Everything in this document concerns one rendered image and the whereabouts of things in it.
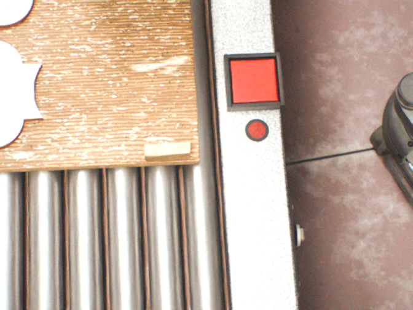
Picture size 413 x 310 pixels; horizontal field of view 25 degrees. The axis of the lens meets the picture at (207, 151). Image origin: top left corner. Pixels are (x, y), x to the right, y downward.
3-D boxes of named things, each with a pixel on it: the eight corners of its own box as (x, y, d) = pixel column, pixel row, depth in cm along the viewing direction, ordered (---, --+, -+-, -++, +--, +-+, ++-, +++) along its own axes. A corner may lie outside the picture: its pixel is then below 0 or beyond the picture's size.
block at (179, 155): (190, 147, 119) (190, 140, 116) (190, 160, 119) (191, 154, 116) (144, 149, 119) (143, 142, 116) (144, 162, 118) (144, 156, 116)
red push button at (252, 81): (273, 62, 125) (275, 58, 124) (277, 104, 124) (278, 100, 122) (229, 64, 125) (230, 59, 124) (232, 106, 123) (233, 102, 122)
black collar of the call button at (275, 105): (279, 56, 126) (280, 51, 124) (284, 109, 123) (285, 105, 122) (222, 58, 125) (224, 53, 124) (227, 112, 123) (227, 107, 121)
